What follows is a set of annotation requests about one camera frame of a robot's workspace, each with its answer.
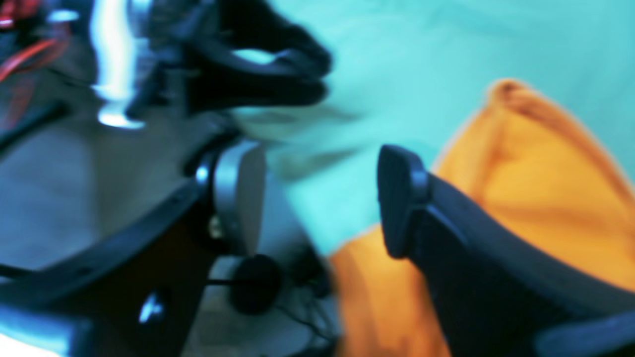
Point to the left-side right gripper black finger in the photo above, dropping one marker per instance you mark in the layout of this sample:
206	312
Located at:
248	55

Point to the right gripper black finger own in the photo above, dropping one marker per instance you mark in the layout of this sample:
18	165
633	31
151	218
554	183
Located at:
137	293
494	294

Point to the orange T-shirt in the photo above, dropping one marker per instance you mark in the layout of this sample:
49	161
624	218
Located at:
535	170

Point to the robot arm at left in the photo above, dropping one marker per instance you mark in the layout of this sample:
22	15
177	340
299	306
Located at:
127	186

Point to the green table cloth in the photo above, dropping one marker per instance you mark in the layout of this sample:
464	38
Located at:
411	72

